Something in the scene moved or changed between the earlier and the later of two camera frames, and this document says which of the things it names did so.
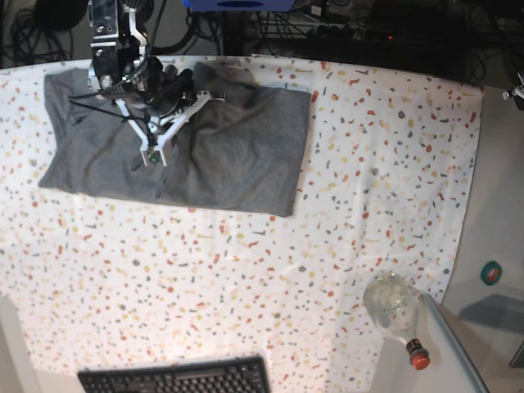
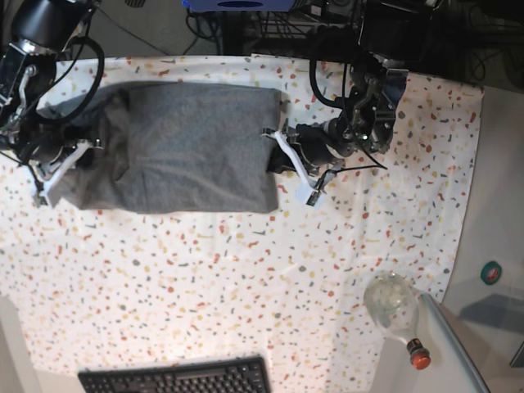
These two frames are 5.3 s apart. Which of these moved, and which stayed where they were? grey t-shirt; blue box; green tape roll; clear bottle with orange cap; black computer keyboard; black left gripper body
Moved: grey t-shirt; black left gripper body
Stayed: clear bottle with orange cap; green tape roll; blue box; black computer keyboard
